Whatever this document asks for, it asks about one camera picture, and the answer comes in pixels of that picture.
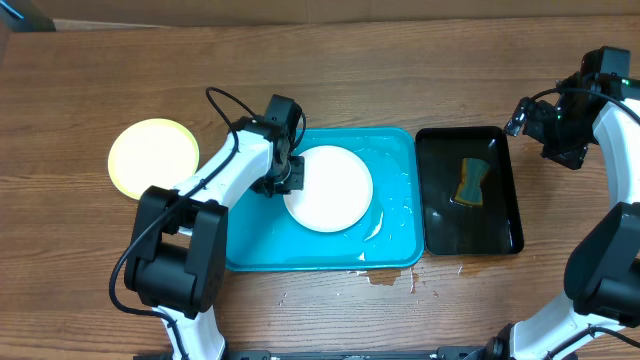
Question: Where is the white plate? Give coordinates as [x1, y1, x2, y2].
[283, 145, 374, 233]

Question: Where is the green yellow sponge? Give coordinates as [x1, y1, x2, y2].
[453, 158, 490, 207]

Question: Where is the yellow-green plate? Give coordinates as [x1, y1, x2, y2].
[107, 118, 200, 200]

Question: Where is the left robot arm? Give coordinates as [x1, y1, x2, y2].
[112, 113, 307, 359]

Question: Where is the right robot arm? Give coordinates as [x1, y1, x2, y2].
[467, 70, 639, 359]

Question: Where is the teal plastic tray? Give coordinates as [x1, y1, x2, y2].
[226, 127, 425, 272]

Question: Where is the black plastic tray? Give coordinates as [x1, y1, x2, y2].
[415, 126, 524, 256]

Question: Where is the dark object top-left corner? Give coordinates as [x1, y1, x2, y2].
[0, 0, 56, 32]

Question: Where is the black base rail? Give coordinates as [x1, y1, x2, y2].
[132, 345, 501, 360]

